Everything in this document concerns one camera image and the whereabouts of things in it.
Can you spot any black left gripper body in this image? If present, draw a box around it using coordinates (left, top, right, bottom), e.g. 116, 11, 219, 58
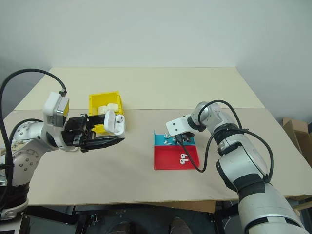
60, 113, 96, 152

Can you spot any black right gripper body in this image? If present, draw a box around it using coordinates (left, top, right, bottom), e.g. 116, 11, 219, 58
174, 131, 195, 145

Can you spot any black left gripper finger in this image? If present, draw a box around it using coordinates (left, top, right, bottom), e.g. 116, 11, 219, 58
88, 114, 108, 128
80, 136, 126, 154

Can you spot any yellow plastic bin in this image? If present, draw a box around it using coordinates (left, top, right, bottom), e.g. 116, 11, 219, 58
88, 90, 127, 135

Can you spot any blue plastic tray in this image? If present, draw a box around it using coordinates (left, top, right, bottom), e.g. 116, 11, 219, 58
153, 129, 196, 147

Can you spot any red plastic tray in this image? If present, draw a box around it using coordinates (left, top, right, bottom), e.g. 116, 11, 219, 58
153, 144, 201, 171

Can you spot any brown rounded shoe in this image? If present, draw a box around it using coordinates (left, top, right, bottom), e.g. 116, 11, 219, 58
170, 217, 189, 234

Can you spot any brown cardboard box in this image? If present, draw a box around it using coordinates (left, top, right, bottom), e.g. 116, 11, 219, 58
282, 117, 312, 169

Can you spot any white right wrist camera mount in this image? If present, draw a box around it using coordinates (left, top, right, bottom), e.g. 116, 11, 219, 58
165, 116, 196, 137

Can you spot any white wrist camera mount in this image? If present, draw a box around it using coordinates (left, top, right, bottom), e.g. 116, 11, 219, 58
165, 116, 196, 137
43, 92, 71, 128

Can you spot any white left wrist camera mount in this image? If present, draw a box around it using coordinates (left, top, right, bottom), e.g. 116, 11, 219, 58
43, 92, 71, 128

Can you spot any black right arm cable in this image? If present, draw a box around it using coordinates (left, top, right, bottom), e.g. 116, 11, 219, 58
177, 99, 274, 183

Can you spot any black table frame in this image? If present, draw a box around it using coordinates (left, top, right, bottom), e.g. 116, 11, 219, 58
73, 201, 221, 234

